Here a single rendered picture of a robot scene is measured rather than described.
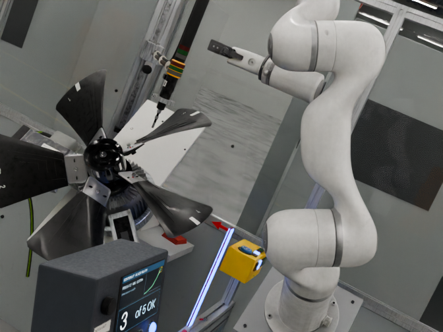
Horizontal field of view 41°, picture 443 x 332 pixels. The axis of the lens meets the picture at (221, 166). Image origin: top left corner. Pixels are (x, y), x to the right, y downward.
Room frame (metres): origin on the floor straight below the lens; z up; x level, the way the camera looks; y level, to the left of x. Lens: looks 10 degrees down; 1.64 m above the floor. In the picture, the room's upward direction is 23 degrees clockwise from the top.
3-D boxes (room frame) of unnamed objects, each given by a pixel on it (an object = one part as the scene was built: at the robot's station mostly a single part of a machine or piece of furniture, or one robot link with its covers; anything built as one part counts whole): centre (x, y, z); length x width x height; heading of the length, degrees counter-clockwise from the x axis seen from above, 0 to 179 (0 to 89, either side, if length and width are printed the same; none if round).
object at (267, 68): (1.67, -0.02, 1.64); 0.09 x 0.03 x 0.08; 163
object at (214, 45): (1.67, 0.14, 1.64); 0.07 x 0.03 x 0.03; 73
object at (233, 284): (1.93, -0.20, 0.92); 0.03 x 0.03 x 0.12; 73
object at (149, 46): (2.35, 0.43, 1.53); 0.10 x 0.07 x 0.08; 18
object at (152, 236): (2.31, 0.18, 0.85); 0.36 x 0.24 x 0.03; 73
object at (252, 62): (1.69, 0.04, 1.64); 0.11 x 0.10 x 0.07; 73
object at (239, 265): (1.93, -0.20, 1.02); 0.16 x 0.10 x 0.11; 163
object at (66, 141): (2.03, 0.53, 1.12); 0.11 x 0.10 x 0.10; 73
